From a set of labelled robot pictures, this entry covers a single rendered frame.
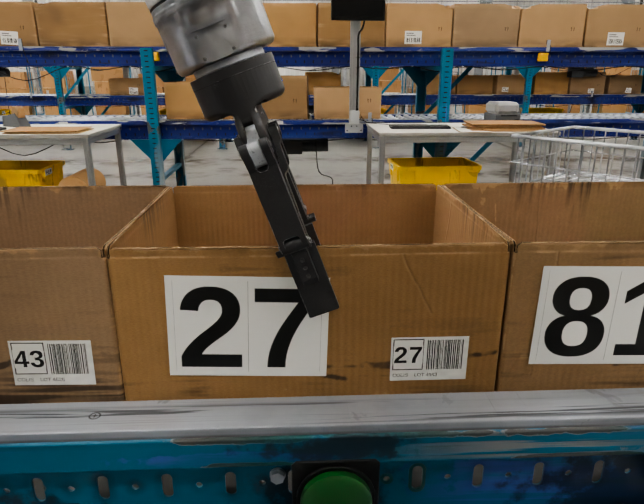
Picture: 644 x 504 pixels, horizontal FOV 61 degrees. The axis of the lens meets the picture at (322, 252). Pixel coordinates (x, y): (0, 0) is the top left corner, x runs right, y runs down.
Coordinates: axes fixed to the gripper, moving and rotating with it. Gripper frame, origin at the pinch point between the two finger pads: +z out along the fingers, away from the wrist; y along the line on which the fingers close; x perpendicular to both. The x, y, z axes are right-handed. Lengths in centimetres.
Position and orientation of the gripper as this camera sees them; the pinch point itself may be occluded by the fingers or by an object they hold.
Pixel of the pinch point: (312, 271)
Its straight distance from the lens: 53.3
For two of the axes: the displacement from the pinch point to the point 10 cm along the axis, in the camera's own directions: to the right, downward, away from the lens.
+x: 9.4, -3.4, -0.7
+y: 0.4, 3.2, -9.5
